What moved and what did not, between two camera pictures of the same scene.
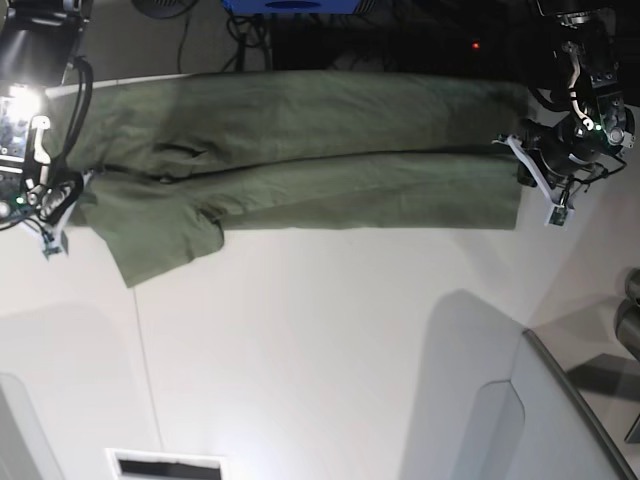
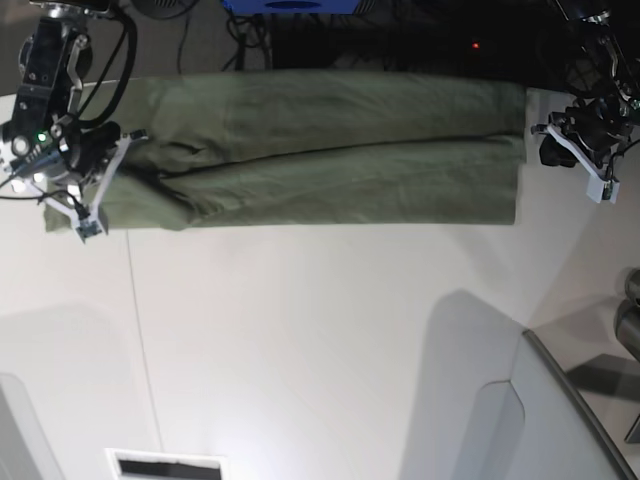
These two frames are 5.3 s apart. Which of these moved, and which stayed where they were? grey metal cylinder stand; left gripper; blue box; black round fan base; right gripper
Moved: left gripper; right gripper
Stayed: grey metal cylinder stand; black round fan base; blue box
